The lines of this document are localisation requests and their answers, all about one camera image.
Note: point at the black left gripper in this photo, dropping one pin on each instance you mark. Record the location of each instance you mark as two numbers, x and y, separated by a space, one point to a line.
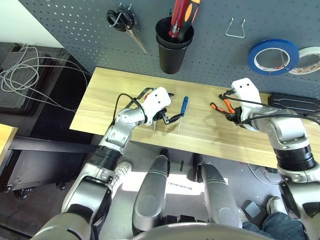
162 115

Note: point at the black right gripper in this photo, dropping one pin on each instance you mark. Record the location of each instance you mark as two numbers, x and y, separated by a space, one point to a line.
239 116

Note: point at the orange black pliers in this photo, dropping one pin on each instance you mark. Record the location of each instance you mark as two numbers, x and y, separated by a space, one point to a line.
226 103

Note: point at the blue tape roll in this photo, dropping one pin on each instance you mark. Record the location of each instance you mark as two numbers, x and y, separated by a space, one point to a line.
272 42

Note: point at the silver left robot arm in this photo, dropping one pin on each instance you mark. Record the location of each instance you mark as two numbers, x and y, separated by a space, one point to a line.
117 135

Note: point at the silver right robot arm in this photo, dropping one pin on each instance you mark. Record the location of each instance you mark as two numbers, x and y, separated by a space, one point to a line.
287 130

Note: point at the grey metal pegboard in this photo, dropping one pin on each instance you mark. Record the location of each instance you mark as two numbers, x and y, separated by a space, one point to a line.
87 30

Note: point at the black plastic cup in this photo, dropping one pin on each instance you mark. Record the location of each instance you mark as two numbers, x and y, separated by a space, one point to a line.
172 60

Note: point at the black plastic tool case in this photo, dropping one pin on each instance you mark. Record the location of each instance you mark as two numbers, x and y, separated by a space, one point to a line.
295 102

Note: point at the white mesh shoe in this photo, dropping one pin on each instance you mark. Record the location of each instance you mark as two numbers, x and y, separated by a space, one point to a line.
123 168

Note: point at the silver right robot leg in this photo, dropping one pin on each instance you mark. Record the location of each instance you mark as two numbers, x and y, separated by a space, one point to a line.
220 200

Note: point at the silver robot leg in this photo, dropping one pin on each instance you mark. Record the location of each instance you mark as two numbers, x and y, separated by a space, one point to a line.
220 200
150 200

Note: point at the grey foot pedal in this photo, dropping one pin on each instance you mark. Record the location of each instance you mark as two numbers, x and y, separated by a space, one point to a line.
250 208

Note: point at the silver left robot leg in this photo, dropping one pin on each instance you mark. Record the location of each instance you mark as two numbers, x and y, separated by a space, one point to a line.
150 200

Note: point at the white sneaker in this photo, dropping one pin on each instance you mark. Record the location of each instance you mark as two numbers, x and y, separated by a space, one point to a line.
243 215
275 203

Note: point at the metal scissors hook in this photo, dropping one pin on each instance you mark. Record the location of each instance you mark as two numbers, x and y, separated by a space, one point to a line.
116 21

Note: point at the white tape roll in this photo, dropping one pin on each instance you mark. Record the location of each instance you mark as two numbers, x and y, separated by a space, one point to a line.
310 51

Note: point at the black glossy side table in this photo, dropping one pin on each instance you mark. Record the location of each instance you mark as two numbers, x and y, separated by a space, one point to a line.
62 87

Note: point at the blue jeans leg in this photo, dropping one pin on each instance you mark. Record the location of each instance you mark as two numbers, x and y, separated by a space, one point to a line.
280 225

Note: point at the grey robot torso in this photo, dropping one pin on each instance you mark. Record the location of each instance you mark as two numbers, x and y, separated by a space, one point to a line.
200 232

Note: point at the black wheeled flight case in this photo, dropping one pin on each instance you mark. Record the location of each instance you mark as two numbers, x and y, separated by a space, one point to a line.
37 170

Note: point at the black ribbed case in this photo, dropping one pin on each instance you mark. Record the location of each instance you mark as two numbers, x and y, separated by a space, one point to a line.
10 100

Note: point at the yellow wooden board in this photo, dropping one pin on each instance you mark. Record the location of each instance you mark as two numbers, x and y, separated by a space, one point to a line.
6 140

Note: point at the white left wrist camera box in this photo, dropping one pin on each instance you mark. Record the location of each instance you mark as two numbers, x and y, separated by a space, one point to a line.
157 100

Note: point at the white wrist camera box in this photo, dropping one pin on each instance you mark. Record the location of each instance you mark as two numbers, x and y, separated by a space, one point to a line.
246 92
157 100

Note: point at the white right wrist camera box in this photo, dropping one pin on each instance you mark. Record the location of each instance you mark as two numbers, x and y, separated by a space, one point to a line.
246 92

